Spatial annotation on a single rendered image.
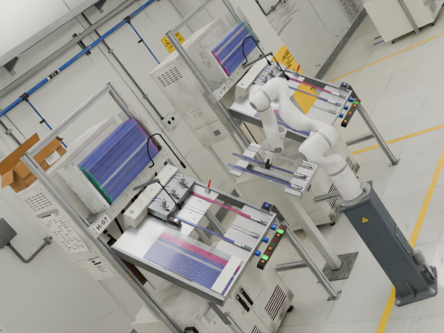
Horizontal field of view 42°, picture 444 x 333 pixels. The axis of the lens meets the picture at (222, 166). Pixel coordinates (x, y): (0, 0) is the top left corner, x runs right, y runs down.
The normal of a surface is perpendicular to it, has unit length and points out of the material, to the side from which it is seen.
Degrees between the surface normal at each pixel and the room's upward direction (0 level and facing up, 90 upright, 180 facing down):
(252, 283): 90
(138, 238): 43
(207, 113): 90
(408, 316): 0
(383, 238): 90
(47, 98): 90
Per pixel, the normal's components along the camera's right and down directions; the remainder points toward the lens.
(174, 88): -0.46, 0.59
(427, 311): -0.57, -0.77
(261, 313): 0.68, -0.24
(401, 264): -0.30, 0.53
